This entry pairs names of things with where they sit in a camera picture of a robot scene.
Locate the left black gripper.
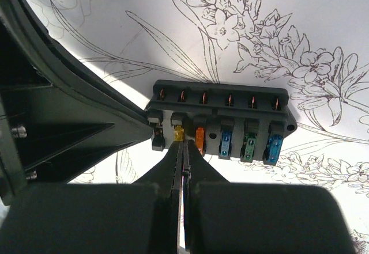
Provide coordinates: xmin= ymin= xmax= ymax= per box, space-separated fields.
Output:
xmin=1 ymin=100 xmax=28 ymax=206

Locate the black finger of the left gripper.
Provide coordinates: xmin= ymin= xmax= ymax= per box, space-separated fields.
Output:
xmin=1 ymin=0 xmax=150 ymax=182

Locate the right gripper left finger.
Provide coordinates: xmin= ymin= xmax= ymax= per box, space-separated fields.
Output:
xmin=1 ymin=142 xmax=183 ymax=253

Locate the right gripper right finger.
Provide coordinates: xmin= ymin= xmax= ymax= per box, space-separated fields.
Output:
xmin=183 ymin=140 xmax=355 ymax=253

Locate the floral patterned table mat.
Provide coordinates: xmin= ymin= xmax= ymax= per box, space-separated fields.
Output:
xmin=26 ymin=0 xmax=368 ymax=253

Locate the black fuse box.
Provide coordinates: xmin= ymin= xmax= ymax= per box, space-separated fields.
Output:
xmin=145 ymin=80 xmax=297 ymax=165

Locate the small yellow fuse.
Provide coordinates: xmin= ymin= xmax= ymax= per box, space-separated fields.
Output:
xmin=174 ymin=125 xmax=185 ymax=142

